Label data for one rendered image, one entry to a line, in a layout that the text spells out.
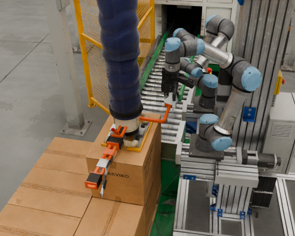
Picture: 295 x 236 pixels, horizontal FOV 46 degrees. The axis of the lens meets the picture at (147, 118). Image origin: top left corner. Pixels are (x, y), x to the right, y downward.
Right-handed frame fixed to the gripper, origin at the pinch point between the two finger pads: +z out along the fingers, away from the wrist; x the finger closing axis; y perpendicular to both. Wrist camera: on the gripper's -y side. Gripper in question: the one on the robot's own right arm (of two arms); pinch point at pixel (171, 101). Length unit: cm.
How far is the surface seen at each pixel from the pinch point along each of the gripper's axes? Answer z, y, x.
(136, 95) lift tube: -23.7, 32.2, -17.1
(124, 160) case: 13, 57, -20
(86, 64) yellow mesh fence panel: 46, -127, -130
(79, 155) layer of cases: 53, 19, -76
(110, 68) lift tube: -45, 38, -31
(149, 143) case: 13.4, 35.8, -8.4
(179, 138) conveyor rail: 48, -17, 5
